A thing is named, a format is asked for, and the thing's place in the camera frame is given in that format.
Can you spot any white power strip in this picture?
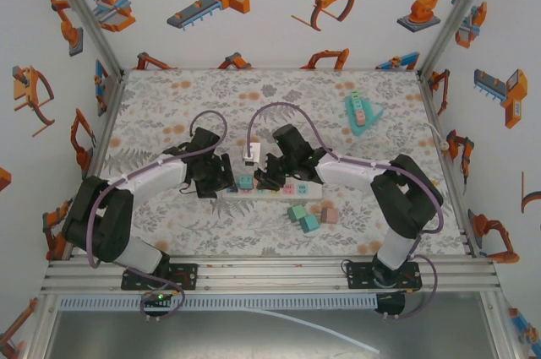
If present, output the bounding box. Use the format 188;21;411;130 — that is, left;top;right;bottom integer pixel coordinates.
223;180;324;201

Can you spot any teal tray with blocks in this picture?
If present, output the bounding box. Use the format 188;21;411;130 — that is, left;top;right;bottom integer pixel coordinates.
342;89;385;138

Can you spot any floral table cloth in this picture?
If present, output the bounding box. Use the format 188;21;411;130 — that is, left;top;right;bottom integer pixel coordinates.
90;68;471;258

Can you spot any black control board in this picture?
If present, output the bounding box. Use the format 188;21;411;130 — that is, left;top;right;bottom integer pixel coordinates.
140;290;175;315
374;292;406;320

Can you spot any white plastic tube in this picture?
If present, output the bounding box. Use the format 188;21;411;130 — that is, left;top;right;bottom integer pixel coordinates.
247;307;381;355

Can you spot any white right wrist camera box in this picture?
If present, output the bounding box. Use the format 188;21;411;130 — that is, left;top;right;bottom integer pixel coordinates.
241;142;262;165

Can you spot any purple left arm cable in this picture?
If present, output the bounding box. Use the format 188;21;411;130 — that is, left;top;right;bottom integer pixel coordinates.
85;110;229;323

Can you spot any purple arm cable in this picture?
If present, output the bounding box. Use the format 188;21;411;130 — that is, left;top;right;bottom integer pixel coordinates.
85;110;229;323
246;101;445;321

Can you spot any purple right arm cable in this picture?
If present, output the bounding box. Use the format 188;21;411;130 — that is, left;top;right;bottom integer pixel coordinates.
246;101;445;321

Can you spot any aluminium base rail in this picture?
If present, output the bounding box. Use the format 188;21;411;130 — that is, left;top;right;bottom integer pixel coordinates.
40;255;502;297

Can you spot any aluminium side rail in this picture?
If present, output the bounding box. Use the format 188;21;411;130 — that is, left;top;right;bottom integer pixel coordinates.
416;69;479;258
82;69;128;182

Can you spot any grey slotted cable duct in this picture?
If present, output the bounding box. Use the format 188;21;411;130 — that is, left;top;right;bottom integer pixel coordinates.
57;294;380;312

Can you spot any aluminium frame post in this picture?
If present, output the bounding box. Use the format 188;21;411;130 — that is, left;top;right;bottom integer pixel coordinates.
41;0;126;78
417;0;503;78

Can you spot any aluminium frame leg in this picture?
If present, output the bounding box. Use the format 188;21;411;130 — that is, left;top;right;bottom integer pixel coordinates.
481;291;523;359
25;294;60;359

